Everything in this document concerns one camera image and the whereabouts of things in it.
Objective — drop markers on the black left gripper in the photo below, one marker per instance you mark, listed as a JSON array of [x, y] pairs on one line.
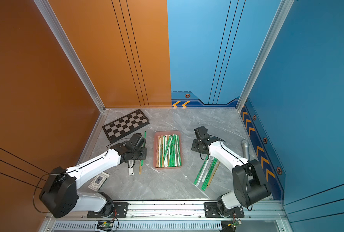
[[144, 156]]

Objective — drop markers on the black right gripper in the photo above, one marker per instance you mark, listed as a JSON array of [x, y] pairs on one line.
[[193, 147]]

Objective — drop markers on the green straw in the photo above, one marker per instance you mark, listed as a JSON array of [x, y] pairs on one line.
[[142, 161], [200, 173], [209, 173]]

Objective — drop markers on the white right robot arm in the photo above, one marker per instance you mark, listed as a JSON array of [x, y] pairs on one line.
[[249, 182]]

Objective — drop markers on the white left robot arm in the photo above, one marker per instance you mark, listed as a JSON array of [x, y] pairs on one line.
[[61, 193]]

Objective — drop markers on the pink translucent storage box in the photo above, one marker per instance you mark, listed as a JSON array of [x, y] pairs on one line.
[[168, 150]]

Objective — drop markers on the black white chessboard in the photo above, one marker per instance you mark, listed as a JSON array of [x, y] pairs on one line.
[[124, 126]]

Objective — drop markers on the silver grey microphone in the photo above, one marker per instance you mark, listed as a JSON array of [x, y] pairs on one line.
[[245, 147]]

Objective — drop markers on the green circuit board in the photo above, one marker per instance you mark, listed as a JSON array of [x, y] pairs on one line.
[[105, 226], [234, 224]]

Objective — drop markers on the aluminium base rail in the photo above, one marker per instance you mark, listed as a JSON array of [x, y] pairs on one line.
[[175, 215]]

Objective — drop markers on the left aluminium corner post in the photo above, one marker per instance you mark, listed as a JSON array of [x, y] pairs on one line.
[[56, 28]]

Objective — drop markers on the aluminium corner post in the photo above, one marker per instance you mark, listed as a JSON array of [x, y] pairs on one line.
[[271, 36], [56, 28]]

